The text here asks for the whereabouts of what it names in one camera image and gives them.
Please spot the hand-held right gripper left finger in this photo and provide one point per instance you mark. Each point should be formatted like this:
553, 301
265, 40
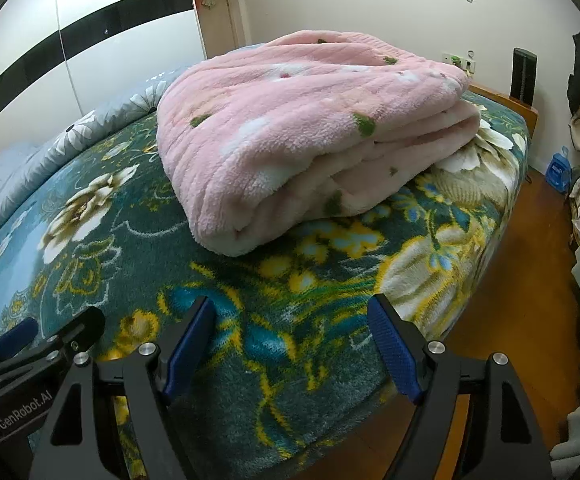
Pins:
185, 350

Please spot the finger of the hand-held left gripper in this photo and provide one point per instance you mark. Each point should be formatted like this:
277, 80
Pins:
77, 327
15, 336

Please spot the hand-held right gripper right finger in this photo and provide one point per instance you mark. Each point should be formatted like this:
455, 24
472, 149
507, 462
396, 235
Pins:
395, 350

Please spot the pink floral fleece garment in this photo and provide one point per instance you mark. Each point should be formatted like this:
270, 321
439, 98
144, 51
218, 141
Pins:
295, 135

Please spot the teal floral bed blanket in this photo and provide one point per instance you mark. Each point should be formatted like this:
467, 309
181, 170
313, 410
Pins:
320, 285

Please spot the light blue floral quilt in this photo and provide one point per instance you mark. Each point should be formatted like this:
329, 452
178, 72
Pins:
20, 165

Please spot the blue plastic bottle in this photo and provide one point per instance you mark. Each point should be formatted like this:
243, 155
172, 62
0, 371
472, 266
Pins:
557, 172

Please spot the wooden bed footboard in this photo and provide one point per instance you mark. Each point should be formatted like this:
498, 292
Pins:
525, 107

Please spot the black tower appliance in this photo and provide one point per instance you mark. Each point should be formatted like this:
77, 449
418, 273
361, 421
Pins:
524, 76

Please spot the white wardrobe with black stripe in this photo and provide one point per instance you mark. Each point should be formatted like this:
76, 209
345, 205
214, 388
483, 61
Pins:
95, 0

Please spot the beige door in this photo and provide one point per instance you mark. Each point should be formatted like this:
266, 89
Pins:
227, 20

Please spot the white wall socket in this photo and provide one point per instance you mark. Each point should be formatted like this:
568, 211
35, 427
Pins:
459, 61

